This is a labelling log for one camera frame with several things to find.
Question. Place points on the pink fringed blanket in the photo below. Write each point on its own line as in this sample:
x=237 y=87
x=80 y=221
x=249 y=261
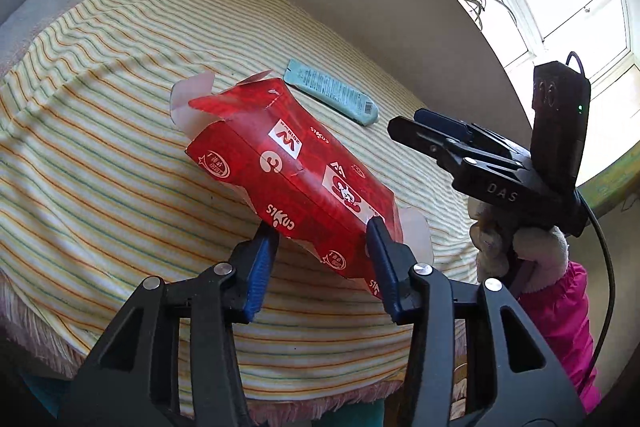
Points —
x=45 y=347

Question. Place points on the red box with white print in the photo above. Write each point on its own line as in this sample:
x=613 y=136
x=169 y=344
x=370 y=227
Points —
x=300 y=167

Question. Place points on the green painted board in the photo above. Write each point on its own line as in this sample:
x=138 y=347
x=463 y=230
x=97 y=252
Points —
x=610 y=182

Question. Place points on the teal packet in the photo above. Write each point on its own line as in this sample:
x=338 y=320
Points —
x=330 y=89

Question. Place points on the person's right hand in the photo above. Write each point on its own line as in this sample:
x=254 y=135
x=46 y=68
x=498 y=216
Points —
x=490 y=247

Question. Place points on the white window frame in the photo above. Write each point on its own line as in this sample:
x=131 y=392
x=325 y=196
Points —
x=525 y=22

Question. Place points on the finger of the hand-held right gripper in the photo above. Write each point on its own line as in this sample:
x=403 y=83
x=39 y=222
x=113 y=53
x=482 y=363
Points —
x=440 y=121
x=425 y=138

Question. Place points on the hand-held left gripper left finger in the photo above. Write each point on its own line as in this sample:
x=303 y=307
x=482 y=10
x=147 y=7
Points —
x=260 y=267

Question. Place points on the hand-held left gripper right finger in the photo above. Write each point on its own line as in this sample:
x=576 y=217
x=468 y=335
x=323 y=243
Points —
x=385 y=267

